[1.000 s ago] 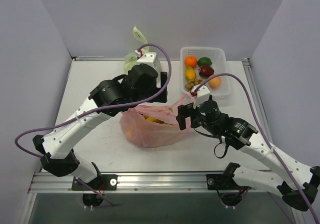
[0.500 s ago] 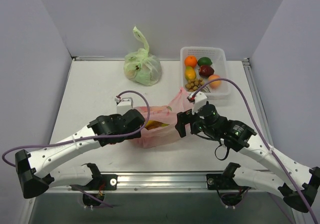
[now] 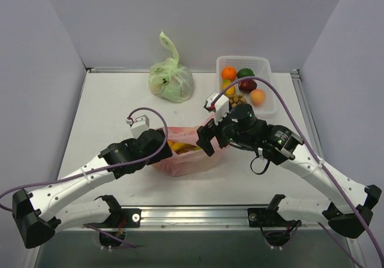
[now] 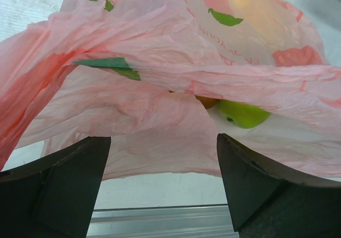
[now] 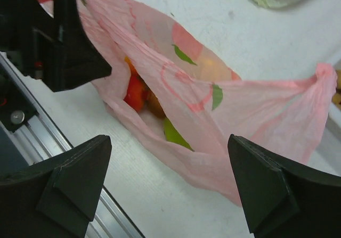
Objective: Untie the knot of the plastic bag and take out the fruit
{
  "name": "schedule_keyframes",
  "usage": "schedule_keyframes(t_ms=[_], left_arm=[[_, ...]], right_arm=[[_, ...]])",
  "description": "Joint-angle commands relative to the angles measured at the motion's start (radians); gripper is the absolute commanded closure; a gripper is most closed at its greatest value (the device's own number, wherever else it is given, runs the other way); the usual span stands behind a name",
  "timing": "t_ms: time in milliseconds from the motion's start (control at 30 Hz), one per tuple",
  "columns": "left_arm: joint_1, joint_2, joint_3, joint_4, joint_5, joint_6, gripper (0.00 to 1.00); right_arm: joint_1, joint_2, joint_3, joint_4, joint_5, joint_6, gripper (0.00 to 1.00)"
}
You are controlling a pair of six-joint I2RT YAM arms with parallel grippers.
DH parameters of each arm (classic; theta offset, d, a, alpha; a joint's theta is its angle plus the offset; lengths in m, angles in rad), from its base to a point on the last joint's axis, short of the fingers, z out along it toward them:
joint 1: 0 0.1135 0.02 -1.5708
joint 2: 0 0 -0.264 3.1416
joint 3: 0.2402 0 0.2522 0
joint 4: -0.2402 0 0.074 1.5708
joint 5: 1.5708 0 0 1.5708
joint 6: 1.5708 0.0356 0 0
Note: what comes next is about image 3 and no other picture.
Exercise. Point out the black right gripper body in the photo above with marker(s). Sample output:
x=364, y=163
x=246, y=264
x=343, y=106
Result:
x=216, y=129

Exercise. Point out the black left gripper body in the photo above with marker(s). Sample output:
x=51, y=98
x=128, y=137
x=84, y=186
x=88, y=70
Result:
x=162, y=147

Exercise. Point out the pink plastic bag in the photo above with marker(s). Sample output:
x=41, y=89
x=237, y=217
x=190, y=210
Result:
x=191, y=162

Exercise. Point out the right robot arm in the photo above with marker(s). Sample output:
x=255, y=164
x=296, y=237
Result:
x=348, y=206

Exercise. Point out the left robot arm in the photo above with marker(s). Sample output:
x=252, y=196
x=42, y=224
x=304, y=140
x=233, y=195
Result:
x=42, y=213

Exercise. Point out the peach fruit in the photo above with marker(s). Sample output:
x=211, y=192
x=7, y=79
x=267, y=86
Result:
x=257, y=97

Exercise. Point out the orange fruit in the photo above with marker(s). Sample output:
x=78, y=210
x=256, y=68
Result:
x=229, y=73

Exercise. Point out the green plastic bag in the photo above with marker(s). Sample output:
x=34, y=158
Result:
x=169, y=79

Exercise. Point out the yellow banana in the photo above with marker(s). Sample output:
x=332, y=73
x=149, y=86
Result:
x=181, y=148

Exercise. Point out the brown longan bunch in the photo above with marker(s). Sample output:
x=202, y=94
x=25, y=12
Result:
x=237, y=99

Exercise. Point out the yellow green mango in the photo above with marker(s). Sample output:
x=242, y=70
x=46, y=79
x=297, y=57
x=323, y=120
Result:
x=229, y=90

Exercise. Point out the dark red apple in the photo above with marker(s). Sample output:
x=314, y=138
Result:
x=247, y=86

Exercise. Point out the green lime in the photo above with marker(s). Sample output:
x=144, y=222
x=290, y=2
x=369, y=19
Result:
x=245, y=72

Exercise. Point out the white plastic basket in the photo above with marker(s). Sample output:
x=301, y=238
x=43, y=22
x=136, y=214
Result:
x=261, y=68

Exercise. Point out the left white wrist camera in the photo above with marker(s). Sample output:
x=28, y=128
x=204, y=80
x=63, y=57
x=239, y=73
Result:
x=138, y=125

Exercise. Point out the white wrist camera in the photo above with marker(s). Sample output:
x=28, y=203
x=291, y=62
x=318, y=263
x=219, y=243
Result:
x=138, y=125
x=219, y=104

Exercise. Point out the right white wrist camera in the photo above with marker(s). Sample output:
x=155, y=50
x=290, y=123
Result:
x=219, y=104

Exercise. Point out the aluminium right side rail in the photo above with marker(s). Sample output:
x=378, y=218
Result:
x=313, y=136

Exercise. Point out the aluminium rail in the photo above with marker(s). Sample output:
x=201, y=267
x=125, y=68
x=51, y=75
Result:
x=313, y=136
x=192, y=217

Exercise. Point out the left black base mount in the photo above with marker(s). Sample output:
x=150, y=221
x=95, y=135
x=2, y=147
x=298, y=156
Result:
x=112, y=232

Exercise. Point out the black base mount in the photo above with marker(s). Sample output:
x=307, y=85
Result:
x=276, y=231
x=112, y=232

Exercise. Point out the aluminium front rail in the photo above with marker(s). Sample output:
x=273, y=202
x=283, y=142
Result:
x=192, y=217

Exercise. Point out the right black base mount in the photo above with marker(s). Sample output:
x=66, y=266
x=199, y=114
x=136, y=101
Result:
x=276, y=231

